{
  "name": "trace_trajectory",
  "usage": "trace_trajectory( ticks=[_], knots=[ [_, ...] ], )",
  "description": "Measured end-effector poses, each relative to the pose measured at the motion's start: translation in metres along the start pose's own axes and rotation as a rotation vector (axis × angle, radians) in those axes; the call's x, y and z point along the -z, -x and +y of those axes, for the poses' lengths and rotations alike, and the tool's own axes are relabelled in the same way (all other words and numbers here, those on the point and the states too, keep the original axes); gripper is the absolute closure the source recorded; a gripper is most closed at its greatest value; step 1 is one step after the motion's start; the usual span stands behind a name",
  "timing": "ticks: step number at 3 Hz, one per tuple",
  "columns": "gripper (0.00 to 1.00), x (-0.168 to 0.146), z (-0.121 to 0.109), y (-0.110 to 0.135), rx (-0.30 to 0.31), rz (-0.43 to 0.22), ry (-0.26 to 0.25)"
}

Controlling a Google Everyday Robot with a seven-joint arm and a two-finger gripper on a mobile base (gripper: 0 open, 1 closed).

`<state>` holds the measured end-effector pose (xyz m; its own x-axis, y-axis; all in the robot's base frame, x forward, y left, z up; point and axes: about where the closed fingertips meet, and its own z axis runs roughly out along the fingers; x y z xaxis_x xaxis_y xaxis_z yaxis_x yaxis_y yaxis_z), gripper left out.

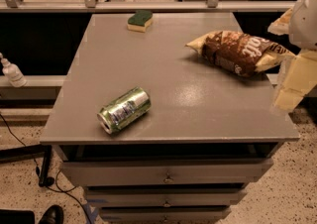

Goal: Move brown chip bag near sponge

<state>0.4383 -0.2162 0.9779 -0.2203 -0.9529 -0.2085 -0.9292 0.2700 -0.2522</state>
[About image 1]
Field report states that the middle grey drawer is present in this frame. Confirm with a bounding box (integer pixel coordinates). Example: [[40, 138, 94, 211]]
[[85, 188, 247, 207]]

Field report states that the black stand leg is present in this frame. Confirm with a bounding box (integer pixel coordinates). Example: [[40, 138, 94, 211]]
[[0, 145, 54, 187]]

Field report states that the top grey drawer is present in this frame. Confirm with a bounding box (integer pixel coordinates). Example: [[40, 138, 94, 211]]
[[61, 159, 273, 186]]

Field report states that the brown chip bag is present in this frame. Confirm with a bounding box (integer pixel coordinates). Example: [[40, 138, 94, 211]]
[[186, 31, 294, 77]]

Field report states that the black shoe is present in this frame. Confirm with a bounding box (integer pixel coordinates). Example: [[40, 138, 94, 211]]
[[38, 205, 64, 224]]

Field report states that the bottom grey drawer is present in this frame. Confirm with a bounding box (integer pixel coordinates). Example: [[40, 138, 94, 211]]
[[99, 206, 231, 222]]

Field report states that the green soda can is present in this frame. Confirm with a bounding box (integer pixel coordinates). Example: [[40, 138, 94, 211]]
[[97, 87, 151, 134]]

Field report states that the green yellow sponge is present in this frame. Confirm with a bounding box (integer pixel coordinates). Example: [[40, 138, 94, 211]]
[[128, 10, 153, 33]]

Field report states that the black cable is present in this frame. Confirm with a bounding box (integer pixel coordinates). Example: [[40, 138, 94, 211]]
[[0, 112, 93, 224]]

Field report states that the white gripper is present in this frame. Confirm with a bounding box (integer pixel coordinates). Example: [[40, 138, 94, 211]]
[[267, 0, 317, 112]]

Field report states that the white spray bottle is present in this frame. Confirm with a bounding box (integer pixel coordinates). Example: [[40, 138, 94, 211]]
[[0, 54, 27, 87]]

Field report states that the grey drawer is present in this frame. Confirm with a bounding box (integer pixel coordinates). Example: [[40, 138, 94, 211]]
[[85, 188, 247, 207], [99, 206, 231, 222], [61, 159, 273, 186]]

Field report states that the grey drawer cabinet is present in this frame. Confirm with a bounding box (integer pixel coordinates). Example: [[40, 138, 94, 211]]
[[39, 12, 301, 224]]

